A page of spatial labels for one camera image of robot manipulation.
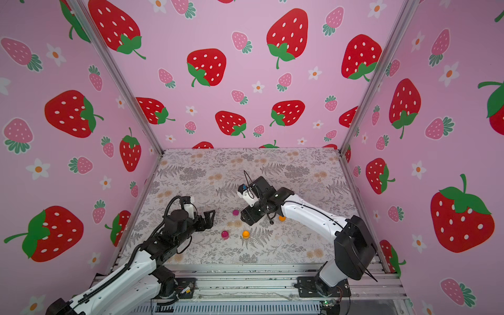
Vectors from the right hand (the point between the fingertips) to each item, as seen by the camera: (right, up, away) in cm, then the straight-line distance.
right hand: (250, 211), depth 82 cm
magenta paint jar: (-8, -3, +12) cm, 15 cm away
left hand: (-18, -1, +1) cm, 18 cm away
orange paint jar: (-2, -12, +5) cm, 13 cm away
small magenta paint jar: (-12, -12, +4) cm, 17 cm away
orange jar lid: (+11, +3, -23) cm, 26 cm away
